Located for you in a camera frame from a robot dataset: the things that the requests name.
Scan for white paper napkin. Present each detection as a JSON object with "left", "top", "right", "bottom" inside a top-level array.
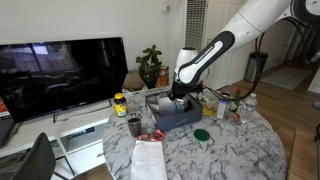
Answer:
[{"left": 131, "top": 140, "right": 167, "bottom": 180}]

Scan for white plastic cup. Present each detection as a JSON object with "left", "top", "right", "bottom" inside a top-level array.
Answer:
[{"left": 157, "top": 93, "right": 175, "bottom": 116}]

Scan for white lotion bottle blue cap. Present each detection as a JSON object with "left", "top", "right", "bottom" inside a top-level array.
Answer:
[{"left": 217, "top": 100, "right": 228, "bottom": 119}]

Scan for steel trash can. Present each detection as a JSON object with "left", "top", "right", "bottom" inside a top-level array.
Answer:
[{"left": 244, "top": 52, "right": 268, "bottom": 82}]

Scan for orange snack box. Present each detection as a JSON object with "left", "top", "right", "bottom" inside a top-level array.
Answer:
[{"left": 157, "top": 66, "right": 169, "bottom": 87}]

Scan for grey floor mat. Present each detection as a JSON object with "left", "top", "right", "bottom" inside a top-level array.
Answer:
[{"left": 261, "top": 66, "right": 312, "bottom": 90}]

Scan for green round lid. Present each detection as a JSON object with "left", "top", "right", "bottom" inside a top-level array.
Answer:
[{"left": 194, "top": 129, "right": 210, "bottom": 142}]

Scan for clear plastic water bottle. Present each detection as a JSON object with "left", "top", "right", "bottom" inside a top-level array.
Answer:
[{"left": 240, "top": 93, "right": 257, "bottom": 123}]

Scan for yellow lid vitamin bottle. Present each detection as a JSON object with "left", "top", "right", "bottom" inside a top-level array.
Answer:
[{"left": 114, "top": 93, "right": 128, "bottom": 117}]

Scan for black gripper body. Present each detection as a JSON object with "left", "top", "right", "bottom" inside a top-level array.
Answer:
[{"left": 167, "top": 82, "right": 203, "bottom": 100}]

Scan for red candy wrappers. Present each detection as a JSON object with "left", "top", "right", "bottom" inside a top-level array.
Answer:
[{"left": 138, "top": 129, "right": 166, "bottom": 141}]

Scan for metal tin cup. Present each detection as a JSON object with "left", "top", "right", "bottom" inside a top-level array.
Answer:
[{"left": 175, "top": 99, "right": 185, "bottom": 113}]

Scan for green potted plant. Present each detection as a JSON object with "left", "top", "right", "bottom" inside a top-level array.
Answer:
[{"left": 136, "top": 45, "right": 162, "bottom": 89}]

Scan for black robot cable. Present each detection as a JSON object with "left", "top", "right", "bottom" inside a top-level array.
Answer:
[{"left": 201, "top": 18, "right": 320, "bottom": 102}]

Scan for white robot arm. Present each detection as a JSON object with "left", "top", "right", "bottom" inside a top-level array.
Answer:
[{"left": 169, "top": 0, "right": 320, "bottom": 100}]

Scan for green glass bottle red cap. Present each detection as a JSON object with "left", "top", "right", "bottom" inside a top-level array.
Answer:
[{"left": 230, "top": 88, "right": 241, "bottom": 112}]

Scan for white tv stand cabinet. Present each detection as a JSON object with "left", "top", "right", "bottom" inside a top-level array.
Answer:
[{"left": 0, "top": 100, "right": 114, "bottom": 178}]

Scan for dark blue shoe box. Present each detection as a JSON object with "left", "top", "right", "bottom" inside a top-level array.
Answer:
[{"left": 145, "top": 91, "right": 203, "bottom": 131}]

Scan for brown cardboard box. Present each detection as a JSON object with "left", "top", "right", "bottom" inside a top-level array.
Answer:
[{"left": 122, "top": 73, "right": 144, "bottom": 91}]

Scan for black flat screen television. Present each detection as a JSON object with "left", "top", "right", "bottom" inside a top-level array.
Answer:
[{"left": 0, "top": 37, "right": 128, "bottom": 122}]

